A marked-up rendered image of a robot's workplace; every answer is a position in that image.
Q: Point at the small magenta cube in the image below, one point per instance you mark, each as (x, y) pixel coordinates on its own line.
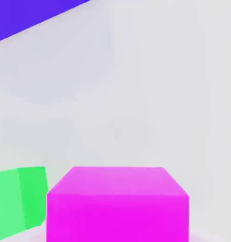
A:
(117, 211)

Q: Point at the small green cube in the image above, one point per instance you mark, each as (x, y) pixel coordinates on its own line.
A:
(17, 198)

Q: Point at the large purple box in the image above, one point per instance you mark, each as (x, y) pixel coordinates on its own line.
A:
(18, 13)

